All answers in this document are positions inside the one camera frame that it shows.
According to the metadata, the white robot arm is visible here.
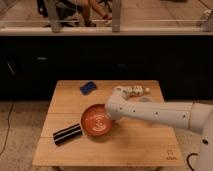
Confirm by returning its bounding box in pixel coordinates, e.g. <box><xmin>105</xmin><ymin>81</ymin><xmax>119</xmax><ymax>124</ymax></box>
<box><xmin>105</xmin><ymin>86</ymin><xmax>213</xmax><ymax>171</ymax></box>

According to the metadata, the blue sponge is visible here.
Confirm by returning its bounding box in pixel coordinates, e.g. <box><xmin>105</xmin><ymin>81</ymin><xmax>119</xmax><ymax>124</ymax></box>
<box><xmin>80</xmin><ymin>81</ymin><xmax>97</xmax><ymax>95</ymax></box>

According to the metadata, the black left floor cable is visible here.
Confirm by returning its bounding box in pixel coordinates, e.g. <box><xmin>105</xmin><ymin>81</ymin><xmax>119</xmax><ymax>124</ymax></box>
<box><xmin>0</xmin><ymin>101</ymin><xmax>15</xmax><ymax>157</ymax></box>

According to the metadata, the grey metal post middle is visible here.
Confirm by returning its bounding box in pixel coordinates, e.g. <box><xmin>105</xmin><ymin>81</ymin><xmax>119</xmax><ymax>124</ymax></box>
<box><xmin>112</xmin><ymin>0</ymin><xmax>122</xmax><ymax>32</ymax></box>

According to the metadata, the orange ceramic bowl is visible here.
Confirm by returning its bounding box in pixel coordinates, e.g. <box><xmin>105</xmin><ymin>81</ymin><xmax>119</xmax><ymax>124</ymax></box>
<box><xmin>81</xmin><ymin>104</ymin><xmax>113</xmax><ymax>137</ymax></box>

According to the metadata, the grey metal post left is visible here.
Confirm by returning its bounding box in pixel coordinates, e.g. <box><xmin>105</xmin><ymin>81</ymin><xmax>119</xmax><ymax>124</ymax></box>
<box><xmin>44</xmin><ymin>0</ymin><xmax>61</xmax><ymax>33</ymax></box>

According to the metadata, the black floor cable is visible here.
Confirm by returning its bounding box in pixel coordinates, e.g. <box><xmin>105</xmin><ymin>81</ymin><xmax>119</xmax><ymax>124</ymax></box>
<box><xmin>0</xmin><ymin>101</ymin><xmax>15</xmax><ymax>157</ymax></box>
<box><xmin>186</xmin><ymin>152</ymin><xmax>201</xmax><ymax>171</ymax></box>

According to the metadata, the white patterned box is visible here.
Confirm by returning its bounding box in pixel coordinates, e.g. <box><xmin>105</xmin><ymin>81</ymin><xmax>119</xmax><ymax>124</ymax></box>
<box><xmin>122</xmin><ymin>86</ymin><xmax>144</xmax><ymax>97</ymax></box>

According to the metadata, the grey metal post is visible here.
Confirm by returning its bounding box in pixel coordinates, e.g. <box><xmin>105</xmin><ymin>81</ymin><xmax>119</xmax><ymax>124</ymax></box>
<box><xmin>44</xmin><ymin>0</ymin><xmax>61</xmax><ymax>33</ymax></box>
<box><xmin>112</xmin><ymin>0</ymin><xmax>122</xmax><ymax>32</ymax></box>

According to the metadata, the wooden table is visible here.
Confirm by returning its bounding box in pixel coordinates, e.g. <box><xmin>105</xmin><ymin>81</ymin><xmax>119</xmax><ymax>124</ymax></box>
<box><xmin>33</xmin><ymin>80</ymin><xmax>184</xmax><ymax>167</ymax></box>

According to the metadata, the black office chair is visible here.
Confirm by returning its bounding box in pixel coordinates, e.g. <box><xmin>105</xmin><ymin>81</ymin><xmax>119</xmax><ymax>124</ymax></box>
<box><xmin>36</xmin><ymin>0</ymin><xmax>82</xmax><ymax>24</ymax></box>

